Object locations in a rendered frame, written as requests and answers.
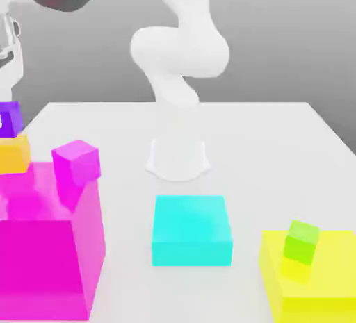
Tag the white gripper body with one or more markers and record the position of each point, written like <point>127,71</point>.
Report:
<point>11,78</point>

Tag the small purple cube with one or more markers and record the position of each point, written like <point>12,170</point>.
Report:
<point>14,118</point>

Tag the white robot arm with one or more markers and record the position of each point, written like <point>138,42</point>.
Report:
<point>183,50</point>

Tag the large magenta box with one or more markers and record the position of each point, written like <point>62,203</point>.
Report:
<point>39,259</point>

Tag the small green cube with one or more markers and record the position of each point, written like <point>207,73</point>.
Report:
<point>300,245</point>

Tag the small magenta cube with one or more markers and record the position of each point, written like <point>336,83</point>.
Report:
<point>75,161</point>

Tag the large yellow box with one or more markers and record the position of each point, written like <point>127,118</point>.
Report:
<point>328,287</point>

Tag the small orange cube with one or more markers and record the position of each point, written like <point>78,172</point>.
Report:
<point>12,155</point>

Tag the large cyan box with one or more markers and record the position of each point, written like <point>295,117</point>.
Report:
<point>192,225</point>

